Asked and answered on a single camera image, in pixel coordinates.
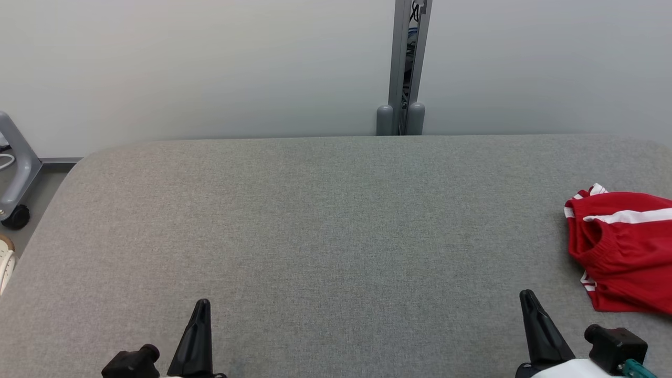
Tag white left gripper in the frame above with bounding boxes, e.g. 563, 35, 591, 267
167, 299, 227, 378

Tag black caster wheel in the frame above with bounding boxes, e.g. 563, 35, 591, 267
2, 205, 30, 230

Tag grey metal partition post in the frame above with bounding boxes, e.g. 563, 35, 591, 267
376, 0, 433, 136

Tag grey metal cart leg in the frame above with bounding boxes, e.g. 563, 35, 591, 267
0, 111, 43, 221

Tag red basketball jersey white sleeves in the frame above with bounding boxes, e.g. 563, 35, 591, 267
564, 183, 610, 292

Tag red basketball shorts white trim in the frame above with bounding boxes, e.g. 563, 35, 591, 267
570, 192, 672, 316

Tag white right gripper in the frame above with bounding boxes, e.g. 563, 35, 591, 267
514, 289, 625, 378

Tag black right cable teal plug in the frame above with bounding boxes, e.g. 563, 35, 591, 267
617, 359, 658, 378

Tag white shoe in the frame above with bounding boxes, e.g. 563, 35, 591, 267
0, 235, 16, 295

